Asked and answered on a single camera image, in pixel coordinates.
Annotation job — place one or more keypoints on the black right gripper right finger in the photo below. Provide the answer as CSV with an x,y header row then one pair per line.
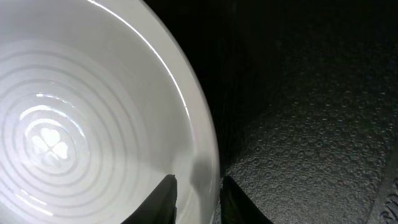
x,y
237,207

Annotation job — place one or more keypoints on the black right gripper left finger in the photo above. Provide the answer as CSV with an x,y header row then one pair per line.
x,y
159,207

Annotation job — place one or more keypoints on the grey round plate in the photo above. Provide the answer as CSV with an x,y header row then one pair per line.
x,y
98,105

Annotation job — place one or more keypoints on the round black tray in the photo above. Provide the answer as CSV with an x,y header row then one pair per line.
x,y
303,96

